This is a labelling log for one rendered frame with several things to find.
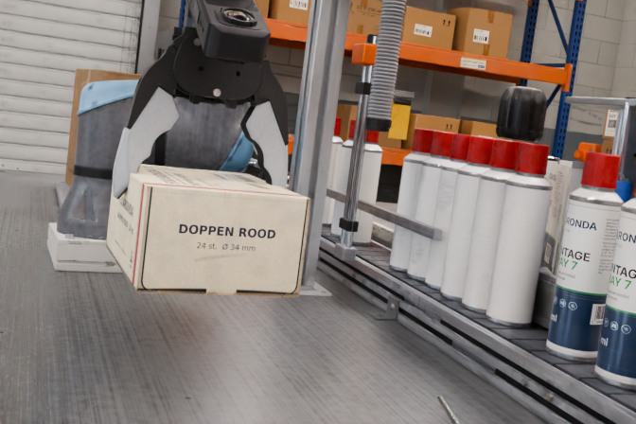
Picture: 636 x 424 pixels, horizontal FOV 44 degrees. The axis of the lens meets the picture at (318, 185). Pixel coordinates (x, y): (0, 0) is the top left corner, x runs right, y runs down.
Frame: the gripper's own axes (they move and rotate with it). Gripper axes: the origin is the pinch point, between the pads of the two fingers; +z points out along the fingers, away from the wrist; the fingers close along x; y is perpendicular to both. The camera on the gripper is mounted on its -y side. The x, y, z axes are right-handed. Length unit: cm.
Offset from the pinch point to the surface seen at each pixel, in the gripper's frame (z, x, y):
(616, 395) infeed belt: 12.8, -35.4, -11.2
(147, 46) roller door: -47, -77, 472
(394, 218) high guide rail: 4, -37, 35
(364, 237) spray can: 10, -42, 54
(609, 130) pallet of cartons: -26, -326, 312
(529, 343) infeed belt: 12.4, -37.1, 3.1
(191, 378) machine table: 17.3, -2.8, 7.9
